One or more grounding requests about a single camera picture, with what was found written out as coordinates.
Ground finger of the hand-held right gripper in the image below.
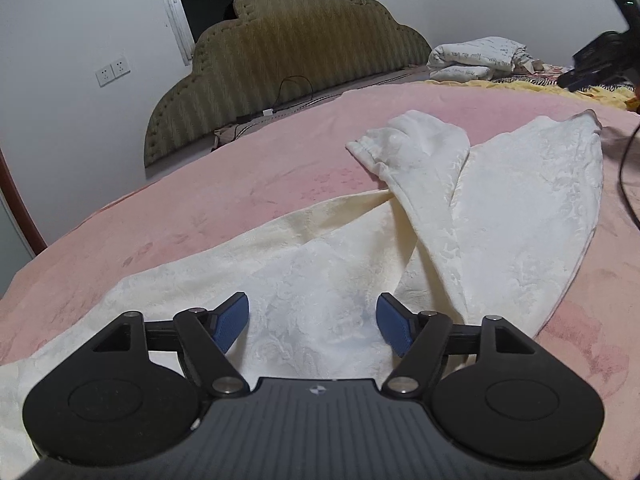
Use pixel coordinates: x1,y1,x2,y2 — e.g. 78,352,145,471
556,67,601,94

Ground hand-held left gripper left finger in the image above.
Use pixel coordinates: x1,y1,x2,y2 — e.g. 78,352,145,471
92,292,251,396

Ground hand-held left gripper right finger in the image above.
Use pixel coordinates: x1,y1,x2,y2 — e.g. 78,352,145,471
376,292,541,396

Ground white textured pants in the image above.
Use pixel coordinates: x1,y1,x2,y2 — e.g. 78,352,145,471
0,112,606,480

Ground yellow blanket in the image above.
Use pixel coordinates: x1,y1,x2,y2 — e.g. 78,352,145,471
425,77,640,112

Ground zebra print cloth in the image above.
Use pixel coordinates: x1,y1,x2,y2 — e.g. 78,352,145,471
492,61,577,86

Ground folded white quilt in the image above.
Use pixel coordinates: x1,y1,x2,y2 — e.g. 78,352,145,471
427,36,535,82

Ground pink blanket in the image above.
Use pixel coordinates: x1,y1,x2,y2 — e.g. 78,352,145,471
0,82,640,480

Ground pale door panel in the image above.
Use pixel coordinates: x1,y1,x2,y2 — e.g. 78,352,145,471
0,192,37,303

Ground olive padded headboard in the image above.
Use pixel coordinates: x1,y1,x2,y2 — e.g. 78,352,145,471
144,0,433,168

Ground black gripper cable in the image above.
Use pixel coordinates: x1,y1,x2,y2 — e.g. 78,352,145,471
618,122,640,221

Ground brown door frame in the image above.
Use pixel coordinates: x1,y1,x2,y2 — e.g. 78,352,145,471
0,149,49,257

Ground black charging cable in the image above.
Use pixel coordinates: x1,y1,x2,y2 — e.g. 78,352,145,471
235,76,351,136

